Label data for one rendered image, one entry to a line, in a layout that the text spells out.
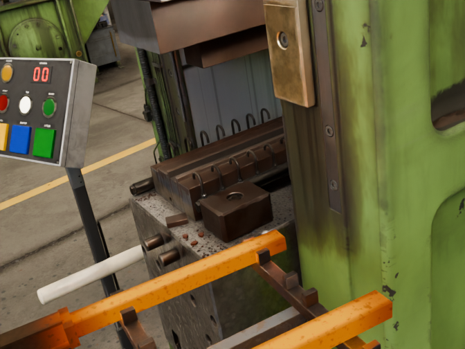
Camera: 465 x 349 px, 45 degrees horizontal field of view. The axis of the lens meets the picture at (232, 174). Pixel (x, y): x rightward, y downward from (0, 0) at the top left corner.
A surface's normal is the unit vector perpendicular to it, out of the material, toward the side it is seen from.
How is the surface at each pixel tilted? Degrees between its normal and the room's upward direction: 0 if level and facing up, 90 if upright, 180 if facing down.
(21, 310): 0
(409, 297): 90
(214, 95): 90
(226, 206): 0
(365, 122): 90
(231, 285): 90
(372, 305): 3
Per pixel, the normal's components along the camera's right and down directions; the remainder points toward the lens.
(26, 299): -0.15, -0.89
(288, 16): -0.84, 0.35
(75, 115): 0.83, 0.12
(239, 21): 0.52, 0.30
